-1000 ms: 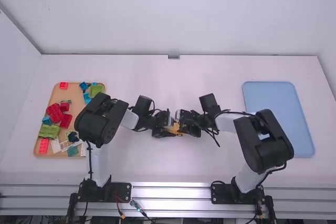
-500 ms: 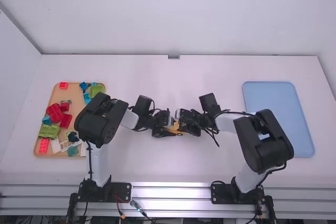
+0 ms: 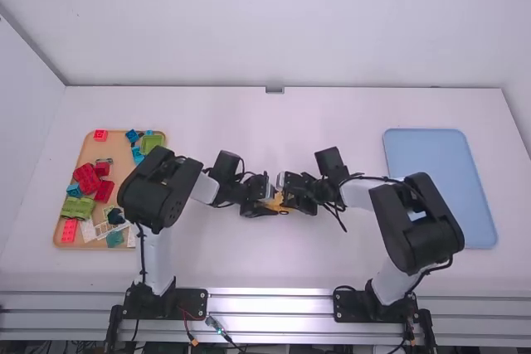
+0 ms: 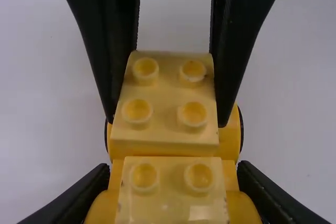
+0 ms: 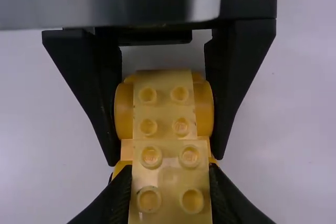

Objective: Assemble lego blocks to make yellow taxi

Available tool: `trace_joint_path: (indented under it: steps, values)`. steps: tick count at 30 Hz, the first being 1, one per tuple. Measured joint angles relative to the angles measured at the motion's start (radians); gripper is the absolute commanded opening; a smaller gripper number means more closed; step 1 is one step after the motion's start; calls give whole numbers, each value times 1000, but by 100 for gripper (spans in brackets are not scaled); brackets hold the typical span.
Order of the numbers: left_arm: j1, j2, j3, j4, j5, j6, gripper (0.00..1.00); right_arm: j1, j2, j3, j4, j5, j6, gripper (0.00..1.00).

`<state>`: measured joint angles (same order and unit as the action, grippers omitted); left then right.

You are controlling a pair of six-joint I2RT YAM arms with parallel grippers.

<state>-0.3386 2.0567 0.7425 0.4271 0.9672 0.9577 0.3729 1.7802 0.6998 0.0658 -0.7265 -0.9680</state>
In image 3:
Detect small circuit board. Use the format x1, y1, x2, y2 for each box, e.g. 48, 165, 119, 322
206, 315, 228, 337

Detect blue mat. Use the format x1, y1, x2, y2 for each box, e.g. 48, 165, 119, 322
381, 128, 499, 250

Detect tan tray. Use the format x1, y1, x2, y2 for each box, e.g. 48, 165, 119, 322
52, 129, 168, 250

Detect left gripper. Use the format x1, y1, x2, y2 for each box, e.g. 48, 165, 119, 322
242, 172, 277, 206

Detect teal toy brick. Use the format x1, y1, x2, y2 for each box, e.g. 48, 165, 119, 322
105, 230, 126, 250

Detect white toy brick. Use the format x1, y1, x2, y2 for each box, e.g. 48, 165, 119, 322
79, 221, 99, 244

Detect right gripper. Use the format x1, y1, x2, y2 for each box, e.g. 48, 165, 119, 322
285, 171, 319, 215

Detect green wheeled toy brick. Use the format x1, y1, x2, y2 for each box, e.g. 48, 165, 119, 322
60, 196, 96, 221

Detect yellow toy car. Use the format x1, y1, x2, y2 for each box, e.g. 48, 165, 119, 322
259, 190, 292, 215

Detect black cable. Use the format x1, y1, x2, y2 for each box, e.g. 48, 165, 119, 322
321, 199, 348, 234

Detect silver rails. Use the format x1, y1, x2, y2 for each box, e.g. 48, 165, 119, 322
0, 286, 531, 346

